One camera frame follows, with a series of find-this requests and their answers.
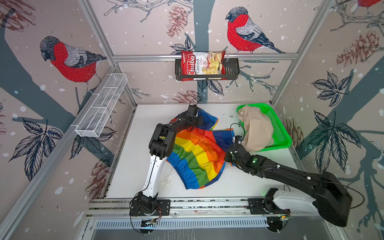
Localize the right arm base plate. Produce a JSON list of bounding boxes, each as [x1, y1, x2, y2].
[[247, 198, 291, 215]]

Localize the beige shorts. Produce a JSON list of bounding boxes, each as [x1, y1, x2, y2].
[[238, 106, 274, 152]]

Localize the red cassava chips bag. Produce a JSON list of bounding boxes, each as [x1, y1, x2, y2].
[[181, 51, 226, 81]]

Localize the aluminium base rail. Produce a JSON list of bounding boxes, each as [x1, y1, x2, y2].
[[85, 196, 334, 219]]

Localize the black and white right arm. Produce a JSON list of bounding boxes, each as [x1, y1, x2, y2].
[[226, 136, 353, 227]]

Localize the black wire basket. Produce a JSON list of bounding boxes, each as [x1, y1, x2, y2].
[[175, 58, 240, 81]]

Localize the aluminium horizontal frame bar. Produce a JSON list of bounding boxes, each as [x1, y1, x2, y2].
[[113, 53, 299, 63]]

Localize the green plastic tray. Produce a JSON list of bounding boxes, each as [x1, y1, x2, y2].
[[237, 103, 292, 152]]

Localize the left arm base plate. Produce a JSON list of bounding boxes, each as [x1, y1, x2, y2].
[[130, 200, 171, 217]]

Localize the white wire mesh shelf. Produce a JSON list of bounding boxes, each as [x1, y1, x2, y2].
[[76, 73, 128, 138]]

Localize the rainbow striped shorts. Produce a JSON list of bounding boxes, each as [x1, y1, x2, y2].
[[167, 109, 234, 190]]

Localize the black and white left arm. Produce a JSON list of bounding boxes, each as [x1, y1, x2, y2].
[[130, 104, 204, 216]]

